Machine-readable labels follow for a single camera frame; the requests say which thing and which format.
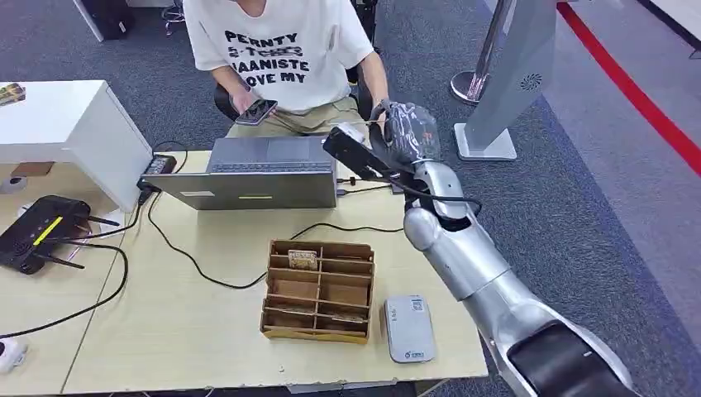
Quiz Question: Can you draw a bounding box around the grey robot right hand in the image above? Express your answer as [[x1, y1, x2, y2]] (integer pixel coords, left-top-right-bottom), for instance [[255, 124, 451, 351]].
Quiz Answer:
[[376, 99, 442, 166]]

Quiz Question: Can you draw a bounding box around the person's right hand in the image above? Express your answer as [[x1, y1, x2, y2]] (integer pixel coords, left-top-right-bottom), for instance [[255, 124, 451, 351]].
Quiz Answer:
[[230, 86, 279, 119]]

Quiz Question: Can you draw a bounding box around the black smartphone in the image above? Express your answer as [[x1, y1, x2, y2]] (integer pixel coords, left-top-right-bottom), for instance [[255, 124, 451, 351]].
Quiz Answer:
[[235, 98, 279, 127]]

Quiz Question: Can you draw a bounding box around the person in white shirt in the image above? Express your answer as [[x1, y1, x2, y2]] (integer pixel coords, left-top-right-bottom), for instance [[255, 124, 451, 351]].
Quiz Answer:
[[182, 0, 392, 139]]

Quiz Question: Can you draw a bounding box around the grey laptop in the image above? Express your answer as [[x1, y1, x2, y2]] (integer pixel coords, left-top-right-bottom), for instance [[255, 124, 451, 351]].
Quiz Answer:
[[143, 136, 338, 212]]

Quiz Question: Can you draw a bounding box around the black power adapter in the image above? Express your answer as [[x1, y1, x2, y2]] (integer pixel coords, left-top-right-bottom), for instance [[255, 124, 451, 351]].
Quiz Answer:
[[142, 154, 179, 176]]

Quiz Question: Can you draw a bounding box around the grey kiosk stand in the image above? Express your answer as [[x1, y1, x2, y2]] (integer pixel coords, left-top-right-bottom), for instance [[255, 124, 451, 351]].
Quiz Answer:
[[454, 0, 560, 163]]

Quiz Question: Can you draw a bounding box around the black bag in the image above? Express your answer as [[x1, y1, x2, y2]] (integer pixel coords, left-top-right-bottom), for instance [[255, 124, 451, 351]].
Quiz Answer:
[[82, 0, 136, 42]]

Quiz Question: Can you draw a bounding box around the yellow printed card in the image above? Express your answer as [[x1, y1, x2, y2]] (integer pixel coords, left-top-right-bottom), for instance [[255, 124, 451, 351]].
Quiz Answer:
[[287, 249, 319, 272]]

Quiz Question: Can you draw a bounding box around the white cabinet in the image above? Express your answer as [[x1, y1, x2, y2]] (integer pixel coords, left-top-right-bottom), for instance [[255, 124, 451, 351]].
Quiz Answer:
[[0, 79, 155, 214]]

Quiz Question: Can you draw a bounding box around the wooden divided card box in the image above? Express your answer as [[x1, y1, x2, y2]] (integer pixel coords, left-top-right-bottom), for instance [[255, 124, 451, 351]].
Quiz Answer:
[[260, 239, 377, 346]]

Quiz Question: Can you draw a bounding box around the grey power bank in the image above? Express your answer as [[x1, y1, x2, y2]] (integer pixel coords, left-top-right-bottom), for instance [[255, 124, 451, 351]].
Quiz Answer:
[[382, 294, 438, 365]]

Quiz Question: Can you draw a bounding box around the brown wooden piece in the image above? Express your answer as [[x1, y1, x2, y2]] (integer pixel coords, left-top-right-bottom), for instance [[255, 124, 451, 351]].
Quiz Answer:
[[10, 161, 56, 179]]

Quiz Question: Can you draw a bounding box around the printed packet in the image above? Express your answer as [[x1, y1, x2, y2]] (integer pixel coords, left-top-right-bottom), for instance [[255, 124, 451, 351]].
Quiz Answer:
[[0, 82, 27, 108]]

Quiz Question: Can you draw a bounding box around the black router with antennas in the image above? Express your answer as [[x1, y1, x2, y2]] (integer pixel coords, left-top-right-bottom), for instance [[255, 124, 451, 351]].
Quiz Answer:
[[0, 194, 122, 276]]

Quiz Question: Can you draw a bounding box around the white round disc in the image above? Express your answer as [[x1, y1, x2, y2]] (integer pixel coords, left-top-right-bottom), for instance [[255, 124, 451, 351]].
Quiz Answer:
[[0, 176, 29, 196]]

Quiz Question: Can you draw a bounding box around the white power strip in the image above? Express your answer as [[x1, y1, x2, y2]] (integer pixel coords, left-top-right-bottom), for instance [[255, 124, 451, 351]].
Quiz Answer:
[[0, 337, 29, 375]]

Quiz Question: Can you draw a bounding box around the black adapter cable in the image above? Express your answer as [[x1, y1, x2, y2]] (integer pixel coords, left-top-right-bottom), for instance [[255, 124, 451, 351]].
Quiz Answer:
[[151, 140, 191, 175]]

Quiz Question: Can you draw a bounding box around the chrome stanchion post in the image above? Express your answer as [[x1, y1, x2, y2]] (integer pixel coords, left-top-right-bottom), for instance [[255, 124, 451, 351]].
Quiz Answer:
[[450, 0, 519, 108]]

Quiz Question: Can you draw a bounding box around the long black cable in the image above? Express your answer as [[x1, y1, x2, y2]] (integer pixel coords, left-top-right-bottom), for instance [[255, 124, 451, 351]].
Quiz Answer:
[[146, 191, 407, 291]]

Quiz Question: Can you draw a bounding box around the black router cable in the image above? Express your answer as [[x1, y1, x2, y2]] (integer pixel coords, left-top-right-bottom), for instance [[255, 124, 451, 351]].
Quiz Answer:
[[0, 241, 131, 342]]

